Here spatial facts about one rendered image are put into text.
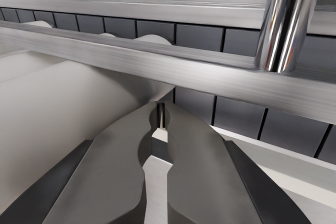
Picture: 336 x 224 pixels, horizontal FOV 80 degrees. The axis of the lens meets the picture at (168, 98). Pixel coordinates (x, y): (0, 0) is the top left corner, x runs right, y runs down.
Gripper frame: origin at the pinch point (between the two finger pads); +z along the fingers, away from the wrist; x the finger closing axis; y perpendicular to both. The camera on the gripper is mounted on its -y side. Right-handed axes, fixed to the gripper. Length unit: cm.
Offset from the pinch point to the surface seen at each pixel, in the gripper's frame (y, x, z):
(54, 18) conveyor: -3.2, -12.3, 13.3
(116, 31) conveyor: -2.7, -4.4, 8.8
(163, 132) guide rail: 4.0, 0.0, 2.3
